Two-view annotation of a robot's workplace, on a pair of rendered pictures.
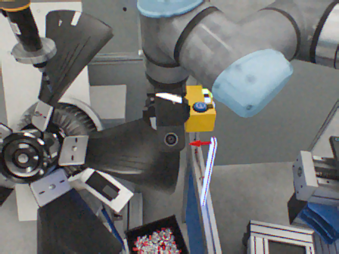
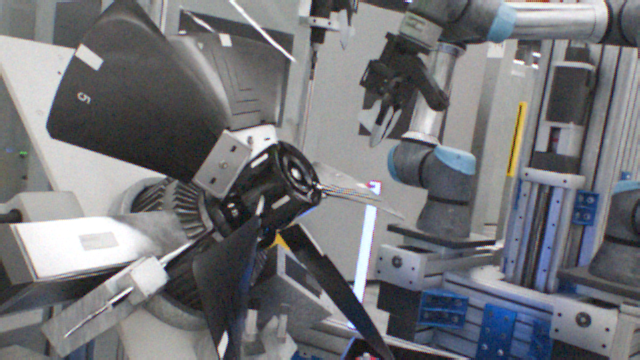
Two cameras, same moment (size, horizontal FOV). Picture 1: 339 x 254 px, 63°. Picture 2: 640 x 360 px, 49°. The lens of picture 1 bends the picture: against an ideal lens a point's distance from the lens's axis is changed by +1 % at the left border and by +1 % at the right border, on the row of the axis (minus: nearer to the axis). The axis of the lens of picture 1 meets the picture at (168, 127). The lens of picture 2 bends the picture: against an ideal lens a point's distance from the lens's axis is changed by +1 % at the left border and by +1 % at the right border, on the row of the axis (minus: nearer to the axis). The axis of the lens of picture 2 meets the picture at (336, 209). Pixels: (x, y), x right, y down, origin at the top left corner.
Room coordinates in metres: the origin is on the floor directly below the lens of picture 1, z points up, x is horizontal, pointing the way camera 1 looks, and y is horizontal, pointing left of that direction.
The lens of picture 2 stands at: (-0.21, 1.22, 1.32)
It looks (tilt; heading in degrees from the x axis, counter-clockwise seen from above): 8 degrees down; 299
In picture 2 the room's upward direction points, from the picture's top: 9 degrees clockwise
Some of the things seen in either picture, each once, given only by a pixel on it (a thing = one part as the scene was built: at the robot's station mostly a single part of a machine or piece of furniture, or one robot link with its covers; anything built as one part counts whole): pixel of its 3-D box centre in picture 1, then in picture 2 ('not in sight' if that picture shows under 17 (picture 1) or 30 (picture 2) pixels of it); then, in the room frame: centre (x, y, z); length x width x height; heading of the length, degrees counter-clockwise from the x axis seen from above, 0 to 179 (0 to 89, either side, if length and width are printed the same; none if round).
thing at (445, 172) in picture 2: not in sight; (450, 172); (0.48, -0.62, 1.20); 0.13 x 0.12 x 0.14; 164
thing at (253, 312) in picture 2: not in sight; (252, 319); (0.39, 0.35, 0.99); 0.02 x 0.02 x 0.06
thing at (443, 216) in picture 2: not in sight; (445, 214); (0.47, -0.62, 1.09); 0.15 x 0.15 x 0.10
